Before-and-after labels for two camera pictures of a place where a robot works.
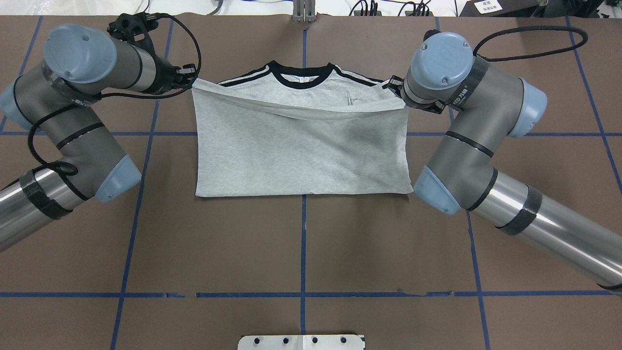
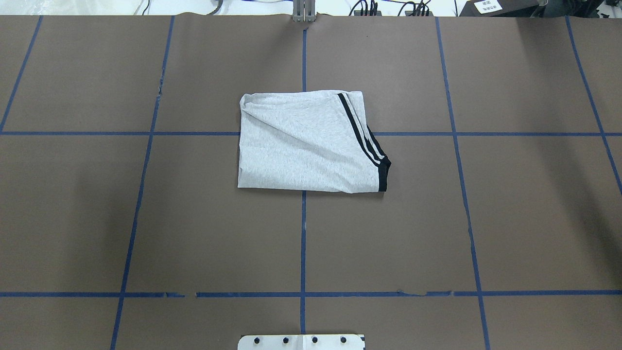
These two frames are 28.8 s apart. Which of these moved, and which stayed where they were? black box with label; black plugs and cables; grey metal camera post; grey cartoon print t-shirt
Moved: grey cartoon print t-shirt
Stayed: grey metal camera post; black box with label; black plugs and cables
